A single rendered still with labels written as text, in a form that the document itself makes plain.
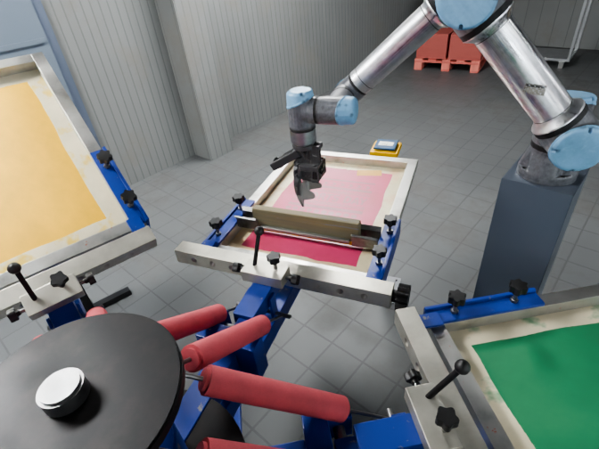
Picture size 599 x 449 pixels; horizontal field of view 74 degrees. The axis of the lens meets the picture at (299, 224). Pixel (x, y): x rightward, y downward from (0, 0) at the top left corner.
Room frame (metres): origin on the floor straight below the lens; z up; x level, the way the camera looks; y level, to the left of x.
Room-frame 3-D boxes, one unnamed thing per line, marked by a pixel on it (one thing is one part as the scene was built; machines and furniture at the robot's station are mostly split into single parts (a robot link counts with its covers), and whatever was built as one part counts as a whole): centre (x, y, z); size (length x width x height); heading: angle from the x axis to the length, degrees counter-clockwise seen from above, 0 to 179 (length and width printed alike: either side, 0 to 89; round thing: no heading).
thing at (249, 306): (0.77, 0.13, 1.02); 0.17 x 0.06 x 0.05; 155
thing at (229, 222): (1.18, 0.25, 0.98); 0.30 x 0.05 x 0.07; 155
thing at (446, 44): (6.56, -2.79, 0.42); 1.51 x 1.19 x 0.85; 135
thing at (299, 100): (1.08, -0.04, 1.42); 0.09 x 0.08 x 0.11; 68
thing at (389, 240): (0.94, -0.26, 0.98); 0.30 x 0.05 x 0.07; 155
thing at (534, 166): (0.96, -0.71, 1.25); 0.15 x 0.15 x 0.10
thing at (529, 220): (0.96, -0.71, 0.60); 0.18 x 0.18 x 1.20; 45
